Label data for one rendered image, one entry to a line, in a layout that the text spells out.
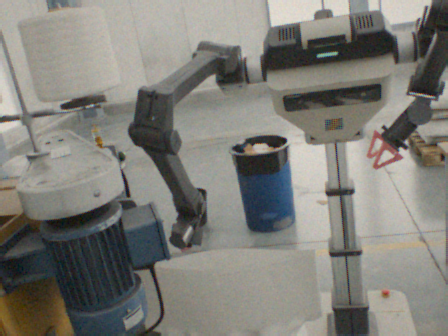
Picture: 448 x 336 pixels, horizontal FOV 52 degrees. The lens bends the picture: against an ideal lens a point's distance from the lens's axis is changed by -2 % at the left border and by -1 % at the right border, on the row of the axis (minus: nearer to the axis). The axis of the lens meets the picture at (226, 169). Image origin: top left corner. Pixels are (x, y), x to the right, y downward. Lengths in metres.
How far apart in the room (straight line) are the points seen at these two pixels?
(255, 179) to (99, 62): 2.57
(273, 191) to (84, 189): 2.71
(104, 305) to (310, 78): 0.90
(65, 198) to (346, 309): 1.43
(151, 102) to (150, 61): 8.50
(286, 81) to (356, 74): 0.21
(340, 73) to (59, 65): 0.85
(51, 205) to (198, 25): 8.53
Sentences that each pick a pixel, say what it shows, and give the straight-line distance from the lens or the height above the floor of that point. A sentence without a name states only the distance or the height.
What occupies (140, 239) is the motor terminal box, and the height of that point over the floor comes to 1.27.
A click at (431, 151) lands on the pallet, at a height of 0.14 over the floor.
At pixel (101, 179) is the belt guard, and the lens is 0.79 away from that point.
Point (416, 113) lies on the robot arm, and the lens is 1.21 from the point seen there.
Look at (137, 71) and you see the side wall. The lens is 9.63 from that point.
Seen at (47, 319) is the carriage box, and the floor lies 1.12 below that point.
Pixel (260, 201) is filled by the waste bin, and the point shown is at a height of 0.27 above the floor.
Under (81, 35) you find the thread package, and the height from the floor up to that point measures 1.64.
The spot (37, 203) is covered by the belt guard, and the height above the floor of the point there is 1.40.
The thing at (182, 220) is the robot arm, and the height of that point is 1.08.
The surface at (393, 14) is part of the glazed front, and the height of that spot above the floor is 1.09.
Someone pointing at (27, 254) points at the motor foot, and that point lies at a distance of 0.89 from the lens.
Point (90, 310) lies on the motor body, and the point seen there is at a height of 1.17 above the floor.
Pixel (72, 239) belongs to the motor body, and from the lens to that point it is 0.82.
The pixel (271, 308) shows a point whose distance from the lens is 1.23.
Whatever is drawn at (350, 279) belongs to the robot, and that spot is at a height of 0.56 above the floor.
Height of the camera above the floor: 1.63
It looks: 19 degrees down
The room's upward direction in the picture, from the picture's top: 10 degrees counter-clockwise
